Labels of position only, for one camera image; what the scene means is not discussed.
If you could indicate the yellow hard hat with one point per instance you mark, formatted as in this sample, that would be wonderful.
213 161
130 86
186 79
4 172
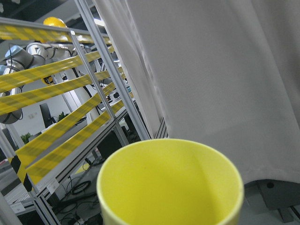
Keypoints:
54 21

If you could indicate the yellow paper cup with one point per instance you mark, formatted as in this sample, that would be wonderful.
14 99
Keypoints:
169 182

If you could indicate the white curtain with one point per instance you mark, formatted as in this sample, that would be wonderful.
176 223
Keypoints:
225 73

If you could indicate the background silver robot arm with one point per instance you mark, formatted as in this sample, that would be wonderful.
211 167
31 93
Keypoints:
37 73

